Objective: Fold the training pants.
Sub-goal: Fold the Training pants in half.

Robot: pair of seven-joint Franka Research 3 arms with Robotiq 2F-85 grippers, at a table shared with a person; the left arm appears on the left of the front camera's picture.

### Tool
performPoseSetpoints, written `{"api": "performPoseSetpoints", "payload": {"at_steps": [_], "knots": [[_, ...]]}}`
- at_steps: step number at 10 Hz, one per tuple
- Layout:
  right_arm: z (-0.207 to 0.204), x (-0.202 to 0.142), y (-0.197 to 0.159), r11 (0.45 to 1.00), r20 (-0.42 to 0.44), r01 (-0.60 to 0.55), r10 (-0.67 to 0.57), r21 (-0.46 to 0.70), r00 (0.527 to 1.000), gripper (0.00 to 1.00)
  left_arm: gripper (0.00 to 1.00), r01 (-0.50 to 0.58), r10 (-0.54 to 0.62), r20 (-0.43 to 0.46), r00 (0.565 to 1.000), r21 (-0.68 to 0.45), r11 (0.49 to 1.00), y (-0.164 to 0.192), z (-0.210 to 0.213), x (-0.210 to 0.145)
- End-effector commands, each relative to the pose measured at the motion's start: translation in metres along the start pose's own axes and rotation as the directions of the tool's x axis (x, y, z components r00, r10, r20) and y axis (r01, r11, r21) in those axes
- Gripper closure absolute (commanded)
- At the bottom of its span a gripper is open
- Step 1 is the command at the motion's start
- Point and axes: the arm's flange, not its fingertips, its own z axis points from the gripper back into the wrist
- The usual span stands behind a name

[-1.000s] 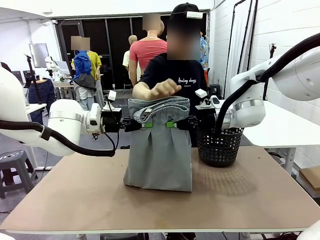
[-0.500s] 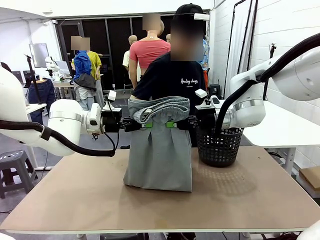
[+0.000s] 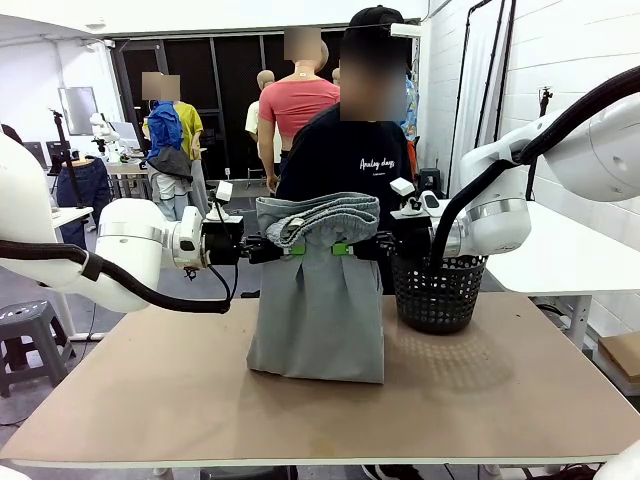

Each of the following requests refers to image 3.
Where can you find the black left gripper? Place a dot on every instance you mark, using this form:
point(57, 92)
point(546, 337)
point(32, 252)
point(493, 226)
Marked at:
point(222, 242)

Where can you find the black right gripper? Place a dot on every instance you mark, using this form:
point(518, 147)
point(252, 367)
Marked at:
point(412, 240)

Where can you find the grey training pants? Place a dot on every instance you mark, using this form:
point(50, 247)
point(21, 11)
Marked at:
point(320, 310)

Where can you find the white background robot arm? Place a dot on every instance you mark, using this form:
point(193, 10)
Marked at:
point(102, 130)

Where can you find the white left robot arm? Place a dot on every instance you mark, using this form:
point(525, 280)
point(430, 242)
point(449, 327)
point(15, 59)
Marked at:
point(130, 240)

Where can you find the black cloth on floor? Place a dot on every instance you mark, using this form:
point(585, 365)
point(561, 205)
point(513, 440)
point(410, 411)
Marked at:
point(251, 294)

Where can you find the person in black t-shirt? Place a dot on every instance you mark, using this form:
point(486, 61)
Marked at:
point(350, 170)

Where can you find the black perforated plastic basket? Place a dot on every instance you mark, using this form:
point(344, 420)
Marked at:
point(440, 300)

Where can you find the mannequin with cream shirt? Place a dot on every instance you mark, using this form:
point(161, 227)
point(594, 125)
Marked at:
point(252, 120)

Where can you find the mannequin with floral blue shirt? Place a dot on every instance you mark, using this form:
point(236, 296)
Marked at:
point(411, 110)

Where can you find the mannequin with yellow shirt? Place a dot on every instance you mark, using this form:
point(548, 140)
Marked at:
point(192, 125)

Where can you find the mannequin with red top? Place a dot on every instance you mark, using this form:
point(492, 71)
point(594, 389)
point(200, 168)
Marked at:
point(295, 105)

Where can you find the metal work table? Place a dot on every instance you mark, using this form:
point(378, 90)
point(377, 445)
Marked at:
point(127, 172)

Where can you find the white hanging curtain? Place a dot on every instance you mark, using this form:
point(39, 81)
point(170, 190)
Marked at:
point(477, 100)

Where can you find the mannequin torso with dark jeans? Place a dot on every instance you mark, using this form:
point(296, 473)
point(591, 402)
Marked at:
point(92, 185)

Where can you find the curved black stand pole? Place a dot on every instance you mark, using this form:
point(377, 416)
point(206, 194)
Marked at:
point(467, 75)

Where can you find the straight black stand pole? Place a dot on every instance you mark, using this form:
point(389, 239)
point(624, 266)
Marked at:
point(502, 75)

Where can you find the black cap with white patch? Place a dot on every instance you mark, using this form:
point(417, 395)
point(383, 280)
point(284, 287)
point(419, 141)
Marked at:
point(370, 17)

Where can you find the black and white sneaker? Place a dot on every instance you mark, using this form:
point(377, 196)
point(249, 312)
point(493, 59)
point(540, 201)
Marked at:
point(395, 472)

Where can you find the dark computer monitor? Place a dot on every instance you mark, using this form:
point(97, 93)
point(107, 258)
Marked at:
point(35, 152)

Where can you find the grey plastic stool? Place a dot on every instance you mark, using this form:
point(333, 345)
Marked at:
point(25, 322)

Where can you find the brown cardboard box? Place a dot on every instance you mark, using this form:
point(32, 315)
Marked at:
point(622, 352)

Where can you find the bystander in dark clothes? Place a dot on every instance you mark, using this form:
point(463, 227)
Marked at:
point(10, 134)

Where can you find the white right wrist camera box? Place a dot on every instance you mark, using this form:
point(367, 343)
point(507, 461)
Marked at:
point(401, 186)

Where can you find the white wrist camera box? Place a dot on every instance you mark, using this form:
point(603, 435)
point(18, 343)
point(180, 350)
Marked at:
point(401, 186)
point(224, 191)

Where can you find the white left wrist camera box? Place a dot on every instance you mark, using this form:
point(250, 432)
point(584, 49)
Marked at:
point(224, 191)

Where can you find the black tripod by brick wall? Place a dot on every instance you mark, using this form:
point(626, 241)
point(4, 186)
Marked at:
point(545, 102)

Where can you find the black tripod with camera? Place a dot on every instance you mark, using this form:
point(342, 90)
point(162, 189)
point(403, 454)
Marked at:
point(65, 145)

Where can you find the grey wall whiteboard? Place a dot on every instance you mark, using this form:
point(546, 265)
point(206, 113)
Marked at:
point(77, 110)

